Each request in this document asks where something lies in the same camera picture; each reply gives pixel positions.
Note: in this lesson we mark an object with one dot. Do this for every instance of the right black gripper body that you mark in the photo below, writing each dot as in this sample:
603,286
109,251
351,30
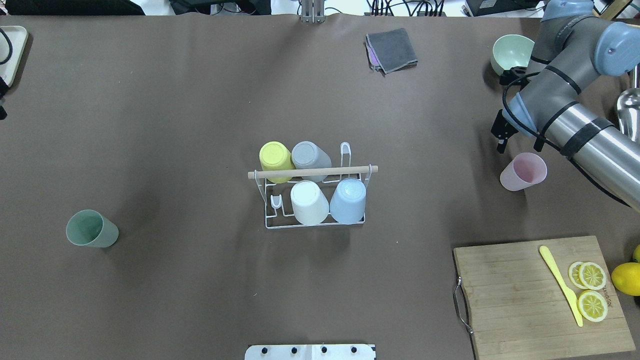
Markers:
500,131

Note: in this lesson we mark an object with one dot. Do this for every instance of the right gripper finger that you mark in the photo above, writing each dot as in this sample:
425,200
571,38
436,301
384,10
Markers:
501,145
539,143

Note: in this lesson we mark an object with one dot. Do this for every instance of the pink plastic cup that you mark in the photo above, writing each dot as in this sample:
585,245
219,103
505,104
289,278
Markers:
525,170

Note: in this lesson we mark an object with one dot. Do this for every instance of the sage green cup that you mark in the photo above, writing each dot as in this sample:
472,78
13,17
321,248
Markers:
89,228

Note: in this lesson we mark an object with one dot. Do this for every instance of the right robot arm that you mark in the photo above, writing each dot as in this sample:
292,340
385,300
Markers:
574,48

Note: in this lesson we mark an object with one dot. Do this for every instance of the light blue cup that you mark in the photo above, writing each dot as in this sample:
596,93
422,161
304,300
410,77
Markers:
348,203

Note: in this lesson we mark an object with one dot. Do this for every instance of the grey cup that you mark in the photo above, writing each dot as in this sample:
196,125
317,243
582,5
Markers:
307,155

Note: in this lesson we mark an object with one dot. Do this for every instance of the white cup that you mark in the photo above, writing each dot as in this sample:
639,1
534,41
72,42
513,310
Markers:
309,203

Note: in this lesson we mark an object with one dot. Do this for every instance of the yellow cup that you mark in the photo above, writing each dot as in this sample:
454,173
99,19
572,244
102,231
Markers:
274,156

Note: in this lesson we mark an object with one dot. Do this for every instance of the mint green bowl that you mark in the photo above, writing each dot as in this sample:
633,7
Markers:
511,51

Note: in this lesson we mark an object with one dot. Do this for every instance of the steel ice scoop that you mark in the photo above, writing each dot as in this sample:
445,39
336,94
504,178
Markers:
628,108

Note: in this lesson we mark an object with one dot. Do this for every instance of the lemon slice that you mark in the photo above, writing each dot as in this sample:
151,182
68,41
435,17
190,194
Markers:
592,305
573,273
592,276

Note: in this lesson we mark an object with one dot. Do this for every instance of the grey folded cloth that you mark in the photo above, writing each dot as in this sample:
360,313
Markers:
393,50

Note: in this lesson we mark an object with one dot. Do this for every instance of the purple cloth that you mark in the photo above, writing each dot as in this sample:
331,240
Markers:
372,58

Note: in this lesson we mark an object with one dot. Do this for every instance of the yellow lemon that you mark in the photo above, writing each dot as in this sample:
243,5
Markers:
636,254
626,278

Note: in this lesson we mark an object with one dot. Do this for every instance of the bamboo cutting board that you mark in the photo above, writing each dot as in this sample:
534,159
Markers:
517,311

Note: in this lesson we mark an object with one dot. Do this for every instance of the yellow plastic knife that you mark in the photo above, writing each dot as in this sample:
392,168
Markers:
568,293

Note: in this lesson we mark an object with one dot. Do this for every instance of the cream plastic tray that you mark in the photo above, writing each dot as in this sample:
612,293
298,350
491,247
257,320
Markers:
13,41

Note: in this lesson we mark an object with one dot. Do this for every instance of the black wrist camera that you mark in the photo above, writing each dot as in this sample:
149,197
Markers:
516,75

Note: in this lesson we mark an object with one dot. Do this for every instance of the white wire cup rack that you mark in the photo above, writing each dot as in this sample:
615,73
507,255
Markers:
275,186

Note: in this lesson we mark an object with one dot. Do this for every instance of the aluminium frame post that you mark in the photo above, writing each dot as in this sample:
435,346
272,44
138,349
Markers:
312,11

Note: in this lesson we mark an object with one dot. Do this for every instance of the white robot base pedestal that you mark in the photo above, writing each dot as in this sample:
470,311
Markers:
347,351

